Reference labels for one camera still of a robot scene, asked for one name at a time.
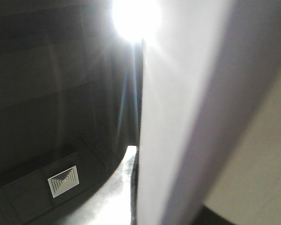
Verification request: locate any white paper sheet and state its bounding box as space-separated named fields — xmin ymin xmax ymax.
xmin=137 ymin=0 xmax=281 ymax=225

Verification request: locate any bright ceiling light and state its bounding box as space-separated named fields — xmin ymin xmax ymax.
xmin=111 ymin=0 xmax=161 ymax=43

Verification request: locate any white ceiling air vent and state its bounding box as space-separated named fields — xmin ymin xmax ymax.
xmin=47 ymin=165 xmax=80 ymax=198

